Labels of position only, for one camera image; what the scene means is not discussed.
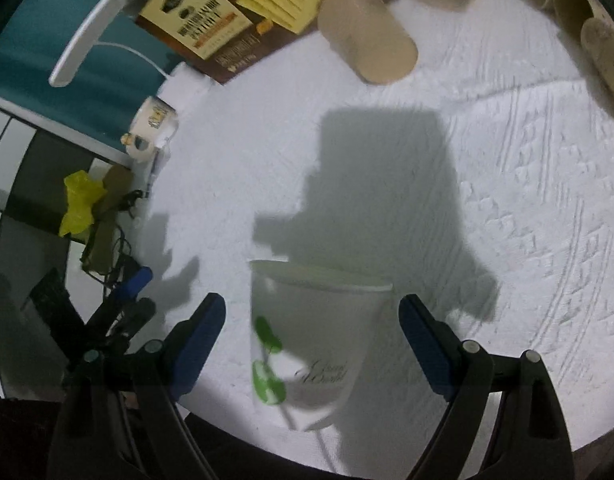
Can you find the white paper cup green print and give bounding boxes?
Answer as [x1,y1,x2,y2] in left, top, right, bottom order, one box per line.
[249,260,393,431]

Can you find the yellow plastic bag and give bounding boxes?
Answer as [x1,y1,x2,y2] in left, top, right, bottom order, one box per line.
[58,170,107,237]

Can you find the black pen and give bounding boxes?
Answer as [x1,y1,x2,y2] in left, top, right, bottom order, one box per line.
[144,152,161,200]

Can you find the cream ceramic mug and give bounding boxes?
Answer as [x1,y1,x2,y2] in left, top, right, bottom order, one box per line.
[120,96,179,162]

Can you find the white knit tablecloth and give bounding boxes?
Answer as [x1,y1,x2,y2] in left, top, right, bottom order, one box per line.
[138,0,614,479]

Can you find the white desk lamp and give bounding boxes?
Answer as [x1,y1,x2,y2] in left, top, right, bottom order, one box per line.
[49,0,214,114]

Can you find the brown cracker box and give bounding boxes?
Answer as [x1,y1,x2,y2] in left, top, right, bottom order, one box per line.
[134,0,323,84]

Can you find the kraft paper cup right front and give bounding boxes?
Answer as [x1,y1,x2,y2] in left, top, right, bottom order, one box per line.
[580,18,614,96]

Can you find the kraft paper cup middle right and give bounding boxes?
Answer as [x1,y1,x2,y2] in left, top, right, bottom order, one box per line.
[552,0,596,40]

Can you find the black cable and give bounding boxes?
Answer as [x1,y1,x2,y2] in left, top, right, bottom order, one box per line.
[79,188,145,302]

